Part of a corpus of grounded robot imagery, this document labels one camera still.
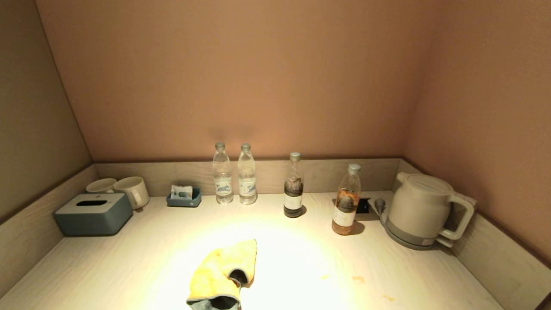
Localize orange microfibre cloth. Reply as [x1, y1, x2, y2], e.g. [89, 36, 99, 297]
[186, 239, 258, 310]

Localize clear water bottle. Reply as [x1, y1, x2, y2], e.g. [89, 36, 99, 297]
[213, 142, 234, 205]
[238, 143, 258, 205]

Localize bottle with dark tea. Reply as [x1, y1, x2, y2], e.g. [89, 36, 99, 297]
[284, 152, 304, 218]

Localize bottle with amber tea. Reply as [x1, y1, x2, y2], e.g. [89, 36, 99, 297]
[331, 164, 362, 236]

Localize white tea bag packet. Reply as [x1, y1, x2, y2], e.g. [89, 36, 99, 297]
[170, 185, 193, 200]

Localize small blue tray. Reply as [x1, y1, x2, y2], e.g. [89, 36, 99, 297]
[166, 187, 202, 208]

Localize white ceramic mug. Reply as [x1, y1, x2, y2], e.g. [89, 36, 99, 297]
[114, 177, 150, 211]
[86, 178, 118, 194]

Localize grey kettle base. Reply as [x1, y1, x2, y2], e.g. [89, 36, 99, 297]
[384, 222, 456, 251]

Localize white electric kettle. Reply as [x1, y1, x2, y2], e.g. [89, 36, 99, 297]
[386, 172, 476, 247]

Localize grey tissue box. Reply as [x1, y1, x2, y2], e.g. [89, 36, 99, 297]
[53, 193, 133, 236]

